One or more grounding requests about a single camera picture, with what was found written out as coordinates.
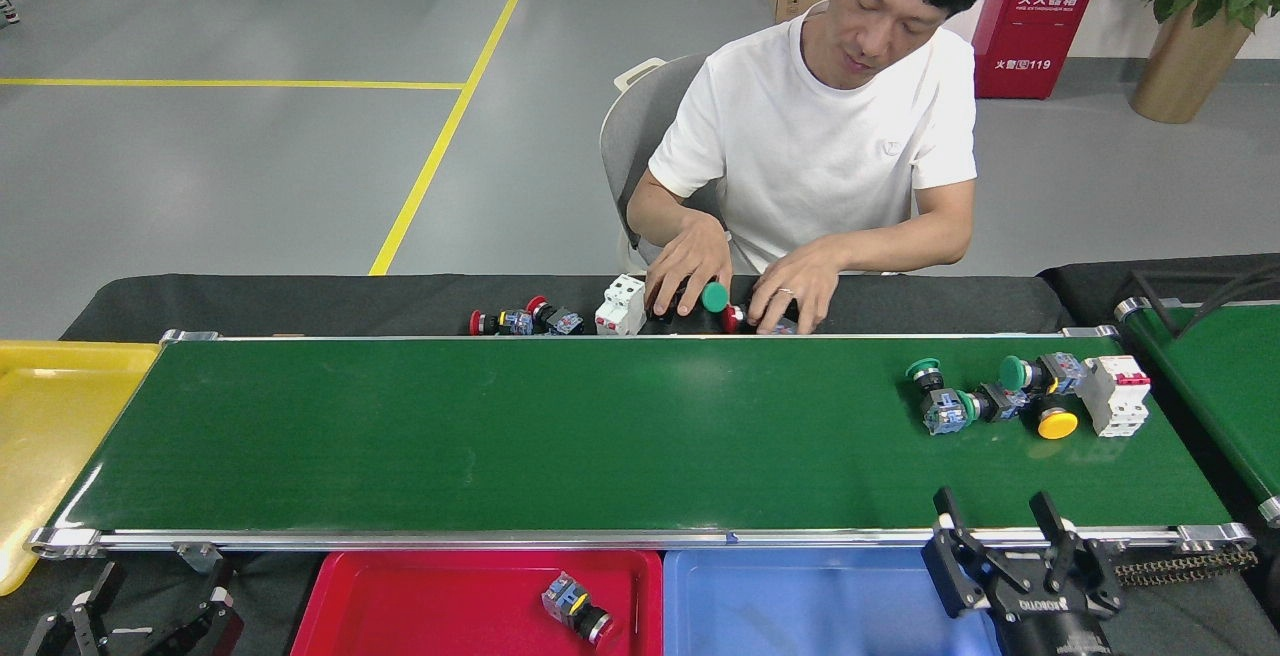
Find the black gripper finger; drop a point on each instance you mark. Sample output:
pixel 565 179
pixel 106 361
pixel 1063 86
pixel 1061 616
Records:
pixel 80 626
pixel 210 626

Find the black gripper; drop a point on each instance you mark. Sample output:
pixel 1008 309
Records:
pixel 1045 626

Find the yellow mushroom button switch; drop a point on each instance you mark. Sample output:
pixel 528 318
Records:
pixel 1057 424

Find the white circuit breaker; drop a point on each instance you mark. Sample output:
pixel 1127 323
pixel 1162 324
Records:
pixel 620 308
pixel 1117 396

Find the yellow black selector switch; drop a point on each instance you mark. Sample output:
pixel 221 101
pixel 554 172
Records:
pixel 570 604

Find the person's left forearm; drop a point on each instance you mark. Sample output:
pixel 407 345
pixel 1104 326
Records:
pixel 900 251

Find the person's right forearm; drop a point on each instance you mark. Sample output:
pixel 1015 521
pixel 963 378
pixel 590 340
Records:
pixel 660 221

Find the yellow plastic tray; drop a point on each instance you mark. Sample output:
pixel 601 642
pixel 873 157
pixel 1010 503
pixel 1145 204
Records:
pixel 50 436

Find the short green conveyor belt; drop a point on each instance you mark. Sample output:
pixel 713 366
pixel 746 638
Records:
pixel 1220 386

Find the long green conveyor belt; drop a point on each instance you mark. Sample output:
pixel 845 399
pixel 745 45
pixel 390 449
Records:
pixel 600 436

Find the person's left hand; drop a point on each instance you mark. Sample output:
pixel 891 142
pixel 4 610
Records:
pixel 800 286

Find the person's right hand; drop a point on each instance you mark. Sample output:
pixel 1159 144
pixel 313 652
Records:
pixel 690 261

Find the blue plastic bin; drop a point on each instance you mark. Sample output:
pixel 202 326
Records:
pixel 800 606

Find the red plastic bin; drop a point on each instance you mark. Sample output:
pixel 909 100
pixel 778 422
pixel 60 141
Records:
pixel 430 606

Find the person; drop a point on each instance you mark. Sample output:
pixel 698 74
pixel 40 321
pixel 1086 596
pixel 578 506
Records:
pixel 820 156

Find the potted green plant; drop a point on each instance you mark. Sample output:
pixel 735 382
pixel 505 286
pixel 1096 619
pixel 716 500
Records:
pixel 1185 66

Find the red fire extinguisher box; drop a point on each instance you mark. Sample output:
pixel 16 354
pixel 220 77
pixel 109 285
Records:
pixel 1040 26

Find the grey chair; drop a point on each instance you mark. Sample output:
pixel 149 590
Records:
pixel 640 136

